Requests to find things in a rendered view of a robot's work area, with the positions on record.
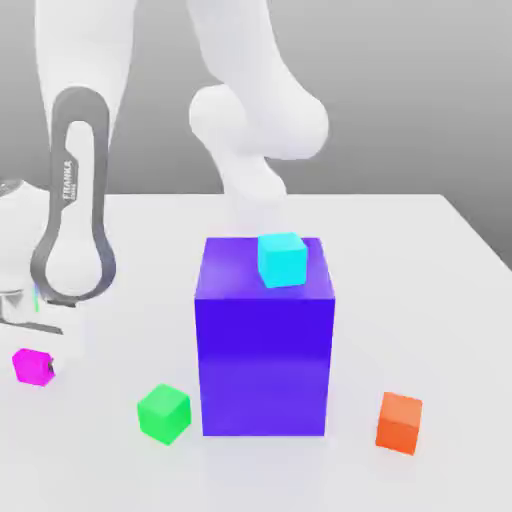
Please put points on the small cyan cube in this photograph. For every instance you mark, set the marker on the small cyan cube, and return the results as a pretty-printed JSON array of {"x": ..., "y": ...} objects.
[{"x": 282, "y": 260}]

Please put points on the large purple box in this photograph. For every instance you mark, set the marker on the large purple box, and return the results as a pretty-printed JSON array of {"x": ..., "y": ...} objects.
[{"x": 264, "y": 360}]

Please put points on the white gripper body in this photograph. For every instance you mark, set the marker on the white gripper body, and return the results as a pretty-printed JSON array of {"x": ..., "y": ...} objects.
[{"x": 44, "y": 338}]

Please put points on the small green cube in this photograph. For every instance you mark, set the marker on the small green cube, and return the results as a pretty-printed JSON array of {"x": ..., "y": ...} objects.
[{"x": 164, "y": 414}]

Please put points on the small orange cube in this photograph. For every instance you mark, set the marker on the small orange cube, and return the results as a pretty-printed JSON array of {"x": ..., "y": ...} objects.
[{"x": 398, "y": 426}]

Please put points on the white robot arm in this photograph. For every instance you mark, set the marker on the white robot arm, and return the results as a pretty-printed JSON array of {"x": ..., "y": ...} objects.
[{"x": 256, "y": 120}]

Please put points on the small magenta cube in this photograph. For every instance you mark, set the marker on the small magenta cube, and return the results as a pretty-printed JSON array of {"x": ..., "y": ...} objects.
[{"x": 31, "y": 367}]

